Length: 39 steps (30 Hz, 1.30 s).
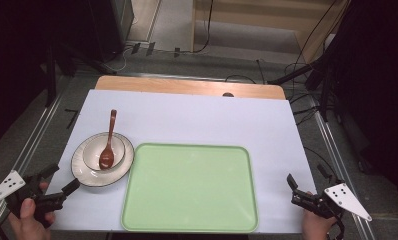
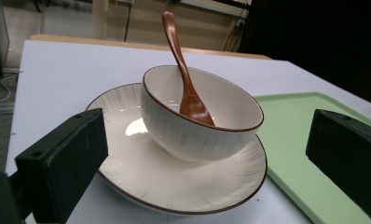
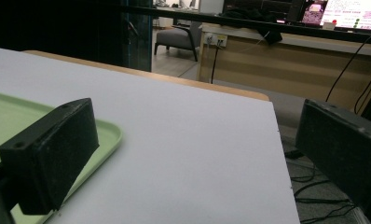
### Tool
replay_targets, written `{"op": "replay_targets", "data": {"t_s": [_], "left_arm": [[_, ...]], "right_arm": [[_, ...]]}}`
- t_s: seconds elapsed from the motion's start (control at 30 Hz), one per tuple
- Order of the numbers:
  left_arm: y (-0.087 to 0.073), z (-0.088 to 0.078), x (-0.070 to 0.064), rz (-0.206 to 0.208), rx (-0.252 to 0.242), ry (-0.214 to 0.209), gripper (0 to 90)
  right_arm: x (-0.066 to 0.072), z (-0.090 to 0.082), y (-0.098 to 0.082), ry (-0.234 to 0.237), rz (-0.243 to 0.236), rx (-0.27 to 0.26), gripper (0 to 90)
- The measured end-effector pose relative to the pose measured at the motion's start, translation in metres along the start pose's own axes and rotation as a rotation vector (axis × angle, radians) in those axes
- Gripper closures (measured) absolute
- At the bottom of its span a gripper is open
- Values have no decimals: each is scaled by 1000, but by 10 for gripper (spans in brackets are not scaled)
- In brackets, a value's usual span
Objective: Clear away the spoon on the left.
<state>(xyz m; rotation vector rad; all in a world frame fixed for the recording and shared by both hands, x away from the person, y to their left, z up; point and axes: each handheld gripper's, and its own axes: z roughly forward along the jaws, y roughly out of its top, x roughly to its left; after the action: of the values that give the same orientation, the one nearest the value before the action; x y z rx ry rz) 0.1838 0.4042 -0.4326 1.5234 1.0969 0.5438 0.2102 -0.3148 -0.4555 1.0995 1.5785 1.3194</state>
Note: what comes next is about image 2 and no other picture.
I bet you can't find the white ribbed ceramic bowl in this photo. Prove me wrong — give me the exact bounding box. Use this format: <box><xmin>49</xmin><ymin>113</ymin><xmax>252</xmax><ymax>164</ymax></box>
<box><xmin>140</xmin><ymin>64</ymin><xmax>265</xmax><ymax>163</ymax></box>

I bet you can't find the light green plastic tray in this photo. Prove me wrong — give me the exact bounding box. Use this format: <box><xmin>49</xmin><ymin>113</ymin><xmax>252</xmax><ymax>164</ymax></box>
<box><xmin>254</xmin><ymin>91</ymin><xmax>371</xmax><ymax>224</ymax></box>

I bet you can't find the wooden bench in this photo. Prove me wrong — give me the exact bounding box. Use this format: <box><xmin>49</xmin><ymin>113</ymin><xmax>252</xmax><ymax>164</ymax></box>
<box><xmin>30</xmin><ymin>0</ymin><xmax>272</xmax><ymax>61</ymax></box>

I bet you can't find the white ribbed ceramic plate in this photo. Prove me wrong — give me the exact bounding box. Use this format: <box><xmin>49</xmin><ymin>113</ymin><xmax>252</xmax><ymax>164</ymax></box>
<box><xmin>85</xmin><ymin>82</ymin><xmax>268</xmax><ymax>216</ymax></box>

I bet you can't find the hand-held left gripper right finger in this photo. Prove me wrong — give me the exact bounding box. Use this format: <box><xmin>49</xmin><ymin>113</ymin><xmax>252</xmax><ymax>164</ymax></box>
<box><xmin>305</xmin><ymin>108</ymin><xmax>371</xmax><ymax>224</ymax></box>

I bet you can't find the white cable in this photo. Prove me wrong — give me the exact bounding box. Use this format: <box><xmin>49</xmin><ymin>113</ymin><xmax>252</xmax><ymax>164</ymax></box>
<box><xmin>0</xmin><ymin>73</ymin><xmax>20</xmax><ymax>105</ymax></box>

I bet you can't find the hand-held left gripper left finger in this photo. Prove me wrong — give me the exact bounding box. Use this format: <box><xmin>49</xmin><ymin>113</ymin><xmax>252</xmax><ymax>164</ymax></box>
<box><xmin>14</xmin><ymin>107</ymin><xmax>109</xmax><ymax>224</ymax></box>

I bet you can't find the brown wooden spoon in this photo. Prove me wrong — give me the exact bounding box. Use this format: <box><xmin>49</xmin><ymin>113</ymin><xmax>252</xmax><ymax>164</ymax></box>
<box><xmin>161</xmin><ymin>10</ymin><xmax>216</xmax><ymax>127</ymax></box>

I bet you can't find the black cable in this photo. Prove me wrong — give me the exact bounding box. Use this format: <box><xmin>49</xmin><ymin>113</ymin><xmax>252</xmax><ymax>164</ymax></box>
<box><xmin>223</xmin><ymin>3</ymin><xmax>249</xmax><ymax>52</ymax></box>

